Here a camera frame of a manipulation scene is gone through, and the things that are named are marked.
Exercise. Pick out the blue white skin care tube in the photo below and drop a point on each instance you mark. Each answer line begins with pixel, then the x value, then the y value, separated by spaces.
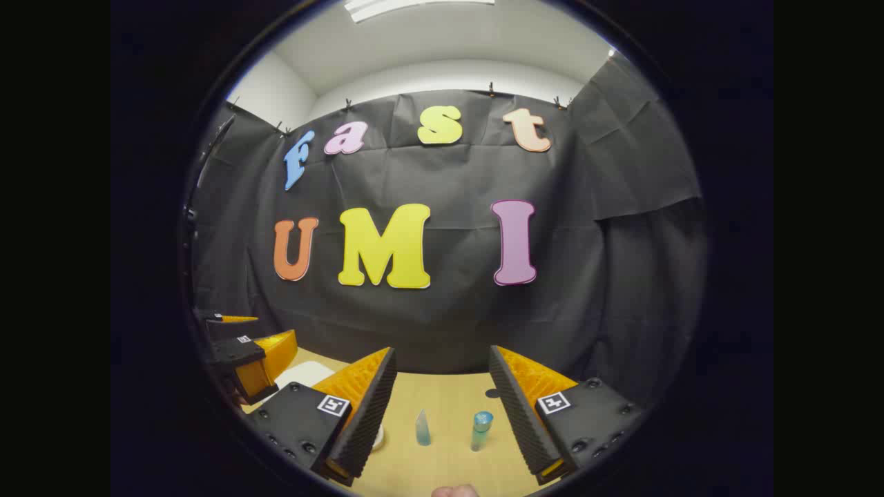
pixel 423 431

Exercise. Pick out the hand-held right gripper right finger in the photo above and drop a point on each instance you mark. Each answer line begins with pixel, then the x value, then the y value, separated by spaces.
pixel 521 407

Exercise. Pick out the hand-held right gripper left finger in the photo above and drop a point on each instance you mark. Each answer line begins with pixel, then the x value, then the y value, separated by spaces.
pixel 369 407

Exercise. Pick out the white suitcase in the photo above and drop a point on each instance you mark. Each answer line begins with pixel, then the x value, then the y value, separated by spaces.
pixel 304 374

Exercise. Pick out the blue skin care bottle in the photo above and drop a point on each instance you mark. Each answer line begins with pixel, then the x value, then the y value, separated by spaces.
pixel 481 429

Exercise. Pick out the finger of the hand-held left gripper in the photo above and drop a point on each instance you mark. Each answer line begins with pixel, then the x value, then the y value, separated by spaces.
pixel 224 328
pixel 235 352

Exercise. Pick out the black backdrop cloth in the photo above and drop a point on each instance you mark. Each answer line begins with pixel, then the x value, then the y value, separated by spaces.
pixel 449 324

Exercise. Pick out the ceiling light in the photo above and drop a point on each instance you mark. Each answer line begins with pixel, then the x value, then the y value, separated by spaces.
pixel 387 8

